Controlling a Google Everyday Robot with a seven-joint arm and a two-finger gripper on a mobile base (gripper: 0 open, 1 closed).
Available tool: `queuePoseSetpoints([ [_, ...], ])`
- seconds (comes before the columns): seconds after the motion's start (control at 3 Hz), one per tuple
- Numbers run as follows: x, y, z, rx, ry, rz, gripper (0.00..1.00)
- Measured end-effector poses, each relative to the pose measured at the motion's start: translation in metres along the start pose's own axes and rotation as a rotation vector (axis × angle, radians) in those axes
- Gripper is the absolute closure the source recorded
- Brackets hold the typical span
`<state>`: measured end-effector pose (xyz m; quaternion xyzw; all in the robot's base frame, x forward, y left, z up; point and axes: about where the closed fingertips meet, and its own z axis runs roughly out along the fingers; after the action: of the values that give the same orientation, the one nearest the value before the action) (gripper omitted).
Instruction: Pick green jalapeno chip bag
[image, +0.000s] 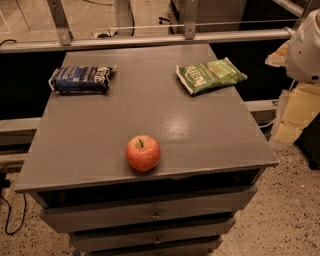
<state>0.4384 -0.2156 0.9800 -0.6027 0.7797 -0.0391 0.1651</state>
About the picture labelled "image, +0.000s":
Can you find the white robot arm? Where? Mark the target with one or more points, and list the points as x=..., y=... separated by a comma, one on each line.
x=303, y=54

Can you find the green jalapeno chip bag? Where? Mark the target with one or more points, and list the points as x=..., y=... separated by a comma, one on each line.
x=198, y=78

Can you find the blue chip bag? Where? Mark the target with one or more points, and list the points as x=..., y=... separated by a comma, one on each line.
x=81, y=79

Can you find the red apple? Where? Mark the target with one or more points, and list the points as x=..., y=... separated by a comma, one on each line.
x=143, y=153

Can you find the top grey drawer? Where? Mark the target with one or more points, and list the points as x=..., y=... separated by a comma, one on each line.
x=152, y=209

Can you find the grey drawer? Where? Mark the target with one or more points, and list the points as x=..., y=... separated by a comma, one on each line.
x=152, y=209
x=153, y=233
x=203, y=244

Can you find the bottom grey drawer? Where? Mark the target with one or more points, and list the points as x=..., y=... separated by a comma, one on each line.
x=203, y=244

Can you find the middle grey drawer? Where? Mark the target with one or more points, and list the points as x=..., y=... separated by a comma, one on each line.
x=153, y=233

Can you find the yellow foam block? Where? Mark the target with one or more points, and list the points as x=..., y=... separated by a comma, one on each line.
x=301, y=109

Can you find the metal railing frame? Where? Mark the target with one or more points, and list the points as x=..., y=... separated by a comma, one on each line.
x=65, y=25

